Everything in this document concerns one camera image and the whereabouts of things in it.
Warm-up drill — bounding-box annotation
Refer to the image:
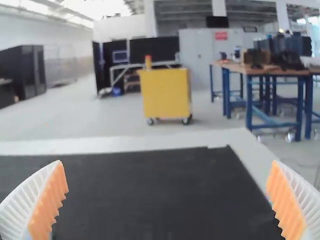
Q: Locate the grey metal frame table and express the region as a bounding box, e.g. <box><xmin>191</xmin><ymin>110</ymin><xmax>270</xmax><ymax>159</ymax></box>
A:
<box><xmin>109</xmin><ymin>62</ymin><xmax>182</xmax><ymax>96</ymax></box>

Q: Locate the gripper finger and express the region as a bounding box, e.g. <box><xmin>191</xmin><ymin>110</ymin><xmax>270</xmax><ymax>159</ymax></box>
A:
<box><xmin>265</xmin><ymin>159</ymin><xmax>320</xmax><ymax>240</ymax></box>
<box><xmin>0</xmin><ymin>159</ymin><xmax>70</xmax><ymax>240</ymax></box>

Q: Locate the grey metal cabinet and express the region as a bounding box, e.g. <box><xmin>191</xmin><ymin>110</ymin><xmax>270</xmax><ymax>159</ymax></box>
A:
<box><xmin>178</xmin><ymin>27</ymin><xmax>245</xmax><ymax>76</ymax></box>

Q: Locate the black partition panel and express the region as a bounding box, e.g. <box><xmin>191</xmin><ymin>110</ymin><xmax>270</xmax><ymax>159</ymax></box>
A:
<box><xmin>92</xmin><ymin>36</ymin><xmax>180</xmax><ymax>95</ymax></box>

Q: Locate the yellow wheeled cart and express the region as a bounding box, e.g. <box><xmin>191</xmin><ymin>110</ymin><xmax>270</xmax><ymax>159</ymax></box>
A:
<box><xmin>136</xmin><ymin>55</ymin><xmax>193</xmax><ymax>126</ymax></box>

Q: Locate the blue workbench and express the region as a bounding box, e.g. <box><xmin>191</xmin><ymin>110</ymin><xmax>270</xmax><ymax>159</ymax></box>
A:
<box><xmin>209</xmin><ymin>58</ymin><xmax>320</xmax><ymax>143</ymax></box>

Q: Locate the tall black cabinet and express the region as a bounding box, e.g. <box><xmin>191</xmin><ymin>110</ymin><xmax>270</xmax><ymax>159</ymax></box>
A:
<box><xmin>0</xmin><ymin>44</ymin><xmax>47</xmax><ymax>110</ymax></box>

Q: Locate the black mat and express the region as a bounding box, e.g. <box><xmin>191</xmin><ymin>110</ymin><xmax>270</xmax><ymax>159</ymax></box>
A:
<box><xmin>0</xmin><ymin>144</ymin><xmax>285</xmax><ymax>240</ymax></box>

